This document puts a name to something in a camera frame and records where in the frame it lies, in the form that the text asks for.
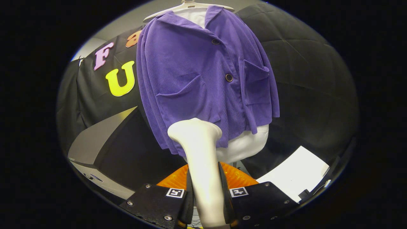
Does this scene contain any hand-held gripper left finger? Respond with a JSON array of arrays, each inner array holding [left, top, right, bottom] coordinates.
[[118, 164, 195, 229]]

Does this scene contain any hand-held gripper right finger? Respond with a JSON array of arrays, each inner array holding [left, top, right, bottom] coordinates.
[[218, 162, 299, 228]]

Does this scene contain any white garment steamer head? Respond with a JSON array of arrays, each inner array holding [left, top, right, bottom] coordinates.
[[167, 118, 230, 229]]

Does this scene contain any purple corduroy jacket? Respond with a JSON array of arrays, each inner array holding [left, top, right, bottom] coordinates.
[[136, 5, 280, 157]]

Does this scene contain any white clothes hanger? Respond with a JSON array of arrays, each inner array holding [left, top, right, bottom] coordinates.
[[142, 0, 235, 23]]

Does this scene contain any white ironing form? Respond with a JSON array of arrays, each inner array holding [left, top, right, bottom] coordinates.
[[173, 7, 269, 164]]

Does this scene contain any white paper sheet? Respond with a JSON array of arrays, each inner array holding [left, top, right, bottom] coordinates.
[[256, 146, 330, 203]]

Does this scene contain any grey cabinet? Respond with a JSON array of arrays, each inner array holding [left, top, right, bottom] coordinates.
[[68, 107, 188, 200]]

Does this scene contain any black backdrop cloth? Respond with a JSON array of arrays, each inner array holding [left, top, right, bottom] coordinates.
[[57, 3, 360, 178]]

